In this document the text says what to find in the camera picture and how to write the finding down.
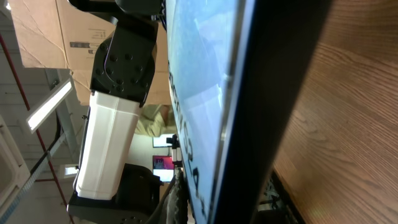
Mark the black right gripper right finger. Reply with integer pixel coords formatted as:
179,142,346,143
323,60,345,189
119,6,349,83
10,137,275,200
253,171,305,224

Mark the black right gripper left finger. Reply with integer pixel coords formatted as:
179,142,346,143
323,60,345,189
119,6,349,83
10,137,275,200
146,169,189,224

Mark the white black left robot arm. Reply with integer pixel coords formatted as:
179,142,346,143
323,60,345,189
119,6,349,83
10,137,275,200
67,1,166,223

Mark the red white computer monitor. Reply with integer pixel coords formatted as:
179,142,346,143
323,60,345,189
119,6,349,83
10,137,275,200
152,156,175,182

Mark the person in beige shirt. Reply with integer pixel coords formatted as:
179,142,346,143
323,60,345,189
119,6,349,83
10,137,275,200
135,105,177,137

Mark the white ceiling light panel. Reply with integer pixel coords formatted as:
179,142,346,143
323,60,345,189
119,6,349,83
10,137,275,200
26,78,73,133

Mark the brown cardboard box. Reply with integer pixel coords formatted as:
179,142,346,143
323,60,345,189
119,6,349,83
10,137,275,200
9,0,171,106

